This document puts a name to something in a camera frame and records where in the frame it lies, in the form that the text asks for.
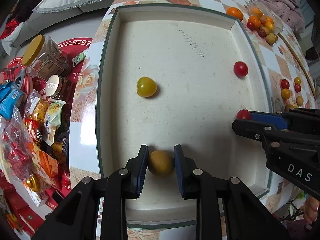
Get blue snack packet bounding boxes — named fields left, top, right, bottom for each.
left=0, top=81, right=27, bottom=120

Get yellow cherry tomato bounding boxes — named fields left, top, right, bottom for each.
left=137, top=76, right=157, bottom=98

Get red cherry tomato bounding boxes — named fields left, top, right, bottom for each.
left=233, top=61, right=248, bottom=77
left=236, top=109, right=252, bottom=120

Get brown longan fruit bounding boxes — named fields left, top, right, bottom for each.
left=148, top=150, right=175, bottom=178

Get white lid small jar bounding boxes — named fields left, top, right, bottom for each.
left=45, top=74, right=73, bottom=101

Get pile of snack bags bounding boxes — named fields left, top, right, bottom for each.
left=1, top=90, right=71, bottom=209

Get long wooden stick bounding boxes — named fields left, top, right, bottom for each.
left=278, top=33, right=317, bottom=100

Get yellow lid plastic jar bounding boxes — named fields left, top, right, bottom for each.
left=22, top=35, right=71, bottom=81

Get glass fruit bowl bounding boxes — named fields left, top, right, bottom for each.
left=247, top=0, right=284, bottom=34

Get orange tangerine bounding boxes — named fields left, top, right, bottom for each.
left=226, top=7, right=244, bottom=21
left=248, top=15, right=261, bottom=30

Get white tray green rim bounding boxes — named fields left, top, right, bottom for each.
left=96, top=3, right=274, bottom=228

